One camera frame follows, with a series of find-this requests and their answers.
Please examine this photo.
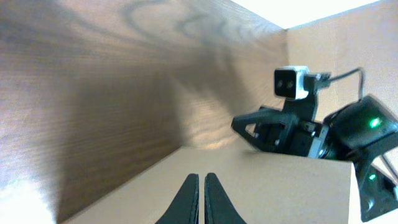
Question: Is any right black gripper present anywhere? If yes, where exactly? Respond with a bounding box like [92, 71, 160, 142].
[231, 96, 328, 159]

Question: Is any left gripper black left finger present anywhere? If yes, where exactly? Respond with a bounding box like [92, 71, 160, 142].
[156, 174, 199, 224]

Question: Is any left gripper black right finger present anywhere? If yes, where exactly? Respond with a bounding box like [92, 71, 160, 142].
[205, 173, 246, 224]

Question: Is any cardboard box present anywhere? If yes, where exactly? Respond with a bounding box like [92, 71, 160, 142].
[62, 0, 398, 224]

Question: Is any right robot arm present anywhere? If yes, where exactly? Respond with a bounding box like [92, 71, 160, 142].
[231, 95, 397, 222]

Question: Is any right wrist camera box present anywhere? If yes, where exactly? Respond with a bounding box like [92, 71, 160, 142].
[274, 65, 309, 101]

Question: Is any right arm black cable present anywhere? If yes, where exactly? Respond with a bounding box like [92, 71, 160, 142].
[313, 67, 398, 181]

